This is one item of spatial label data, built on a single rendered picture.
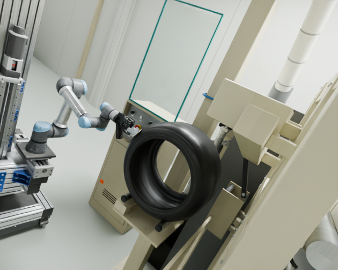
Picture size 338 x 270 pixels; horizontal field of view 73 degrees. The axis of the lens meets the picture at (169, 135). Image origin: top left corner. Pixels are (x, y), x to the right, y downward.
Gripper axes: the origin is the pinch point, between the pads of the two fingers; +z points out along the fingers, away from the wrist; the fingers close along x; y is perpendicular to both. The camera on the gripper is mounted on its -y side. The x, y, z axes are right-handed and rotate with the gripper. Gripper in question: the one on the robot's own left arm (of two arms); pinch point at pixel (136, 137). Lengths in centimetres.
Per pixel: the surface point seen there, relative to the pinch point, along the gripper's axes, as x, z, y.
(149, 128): -10.4, 11.0, 15.1
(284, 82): 74, 47, 77
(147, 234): -10, 43, -39
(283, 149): -39, 71, 50
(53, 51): 341, -597, -131
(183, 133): -9.2, 29.1, 24.4
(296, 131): -29, 71, 56
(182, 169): 24.9, 30.3, -8.4
